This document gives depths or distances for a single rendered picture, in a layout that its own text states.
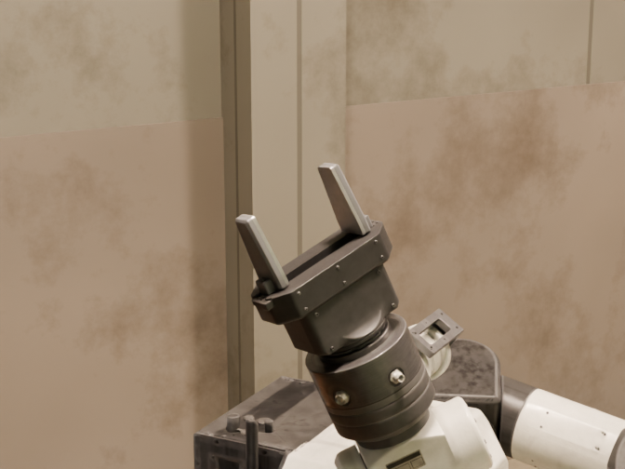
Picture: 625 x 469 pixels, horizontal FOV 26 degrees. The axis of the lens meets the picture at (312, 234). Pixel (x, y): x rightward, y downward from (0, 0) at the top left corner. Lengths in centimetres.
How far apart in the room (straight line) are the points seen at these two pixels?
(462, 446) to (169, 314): 292
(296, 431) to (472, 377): 26
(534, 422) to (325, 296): 63
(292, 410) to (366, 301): 50
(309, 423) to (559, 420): 30
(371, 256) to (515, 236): 352
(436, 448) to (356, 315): 13
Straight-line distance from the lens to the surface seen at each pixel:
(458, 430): 112
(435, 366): 147
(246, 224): 102
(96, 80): 379
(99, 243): 386
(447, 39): 430
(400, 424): 109
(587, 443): 161
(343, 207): 107
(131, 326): 397
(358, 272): 106
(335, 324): 105
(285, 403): 158
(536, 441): 163
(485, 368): 165
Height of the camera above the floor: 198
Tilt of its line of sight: 15 degrees down
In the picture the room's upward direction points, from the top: straight up
